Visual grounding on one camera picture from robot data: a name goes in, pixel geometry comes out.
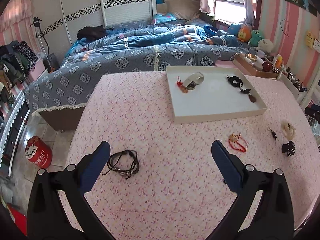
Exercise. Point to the black tripod stand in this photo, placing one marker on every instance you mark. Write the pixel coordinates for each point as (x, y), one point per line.
(49, 59)

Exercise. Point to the brown cardboard box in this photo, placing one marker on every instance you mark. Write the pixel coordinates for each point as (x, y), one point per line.
(249, 69)

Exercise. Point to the orange plush toy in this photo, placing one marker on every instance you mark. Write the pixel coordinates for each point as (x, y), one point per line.
(244, 34)

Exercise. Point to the red tin can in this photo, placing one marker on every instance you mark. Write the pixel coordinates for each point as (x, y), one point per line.
(38, 152)

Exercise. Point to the black clothing on bed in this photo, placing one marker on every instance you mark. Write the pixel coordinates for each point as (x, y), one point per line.
(91, 33)

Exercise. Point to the green plush toy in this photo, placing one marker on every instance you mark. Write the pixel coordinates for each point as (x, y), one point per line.
(256, 36)

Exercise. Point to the beige strap watch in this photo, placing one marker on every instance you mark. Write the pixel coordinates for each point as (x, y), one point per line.
(193, 80)

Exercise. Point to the blue patterned bed quilt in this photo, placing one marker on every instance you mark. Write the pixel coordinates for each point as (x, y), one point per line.
(152, 48)

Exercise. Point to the beige pillow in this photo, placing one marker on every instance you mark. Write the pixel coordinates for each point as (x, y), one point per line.
(183, 9)

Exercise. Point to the black cord brown pendant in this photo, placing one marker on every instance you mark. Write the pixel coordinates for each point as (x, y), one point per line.
(248, 92)

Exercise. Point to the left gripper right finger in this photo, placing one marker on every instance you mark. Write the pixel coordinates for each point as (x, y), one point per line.
(263, 206)

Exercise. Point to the red tassel amber pendant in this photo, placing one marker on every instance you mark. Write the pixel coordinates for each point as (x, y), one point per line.
(180, 85)

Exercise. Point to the white shallow tray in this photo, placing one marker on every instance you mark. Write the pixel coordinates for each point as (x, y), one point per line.
(214, 99)

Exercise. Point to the blue plush toy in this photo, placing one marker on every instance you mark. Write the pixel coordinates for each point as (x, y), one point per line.
(234, 29)

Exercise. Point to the clothes rack with clothes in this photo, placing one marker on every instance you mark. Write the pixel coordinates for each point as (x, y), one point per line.
(17, 62)

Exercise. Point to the black claw hair clip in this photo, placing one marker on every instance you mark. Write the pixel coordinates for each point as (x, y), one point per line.
(289, 148)

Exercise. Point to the white wardrobe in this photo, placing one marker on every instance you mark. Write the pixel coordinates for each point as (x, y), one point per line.
(62, 19)

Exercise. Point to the black scrunchie with flower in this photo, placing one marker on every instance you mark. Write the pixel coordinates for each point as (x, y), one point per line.
(235, 81)

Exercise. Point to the white plush toy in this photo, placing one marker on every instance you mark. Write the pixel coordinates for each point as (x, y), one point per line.
(265, 45)

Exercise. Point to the pink floral tablecloth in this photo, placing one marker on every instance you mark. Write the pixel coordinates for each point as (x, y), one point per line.
(178, 192)

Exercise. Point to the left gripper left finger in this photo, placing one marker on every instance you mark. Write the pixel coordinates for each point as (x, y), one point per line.
(46, 217)

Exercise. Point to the cream fluffy scrunchie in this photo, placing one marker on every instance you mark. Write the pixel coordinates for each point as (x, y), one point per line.
(288, 130)

